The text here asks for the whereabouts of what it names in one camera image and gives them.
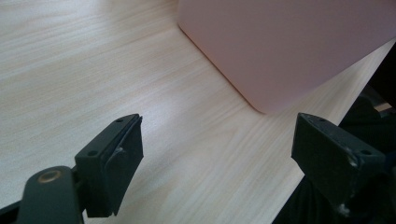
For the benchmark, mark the pink board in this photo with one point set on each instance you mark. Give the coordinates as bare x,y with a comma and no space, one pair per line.
280,49

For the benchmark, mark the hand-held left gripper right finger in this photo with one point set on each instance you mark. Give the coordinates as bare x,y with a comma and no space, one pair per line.
330,161

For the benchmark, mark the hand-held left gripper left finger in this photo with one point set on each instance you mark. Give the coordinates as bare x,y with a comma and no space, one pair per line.
107,168

